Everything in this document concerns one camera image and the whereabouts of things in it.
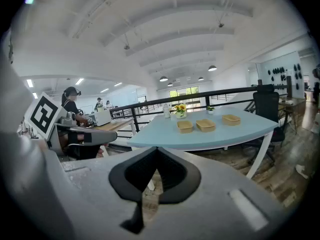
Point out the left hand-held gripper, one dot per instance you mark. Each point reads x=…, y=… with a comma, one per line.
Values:
x=45, y=115

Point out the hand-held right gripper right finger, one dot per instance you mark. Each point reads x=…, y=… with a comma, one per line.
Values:
x=175, y=176

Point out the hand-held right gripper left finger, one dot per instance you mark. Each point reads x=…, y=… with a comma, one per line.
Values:
x=140, y=176

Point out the yellow tray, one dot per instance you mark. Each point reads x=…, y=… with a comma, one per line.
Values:
x=205, y=125
x=185, y=126
x=231, y=119

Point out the white box appliance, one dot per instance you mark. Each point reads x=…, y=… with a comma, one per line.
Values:
x=102, y=117

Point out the wooden desk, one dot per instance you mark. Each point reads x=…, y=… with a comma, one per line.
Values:
x=117, y=125

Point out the leafy plant in tall pot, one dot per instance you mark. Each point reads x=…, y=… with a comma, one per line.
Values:
x=99, y=107

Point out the sunflowers in white pot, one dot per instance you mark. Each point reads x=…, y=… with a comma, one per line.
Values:
x=181, y=111

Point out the small green potted plant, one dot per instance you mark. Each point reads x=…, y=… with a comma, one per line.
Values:
x=210, y=110

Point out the large glass window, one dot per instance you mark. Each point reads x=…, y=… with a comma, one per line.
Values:
x=183, y=92

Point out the black metal railing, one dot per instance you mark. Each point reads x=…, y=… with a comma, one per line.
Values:
x=225, y=92

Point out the black office chair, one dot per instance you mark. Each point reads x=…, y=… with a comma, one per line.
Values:
x=266, y=101

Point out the dark wooden table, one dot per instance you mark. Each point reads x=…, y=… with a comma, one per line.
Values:
x=292, y=104

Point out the group of black wall items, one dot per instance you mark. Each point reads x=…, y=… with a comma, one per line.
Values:
x=277, y=71

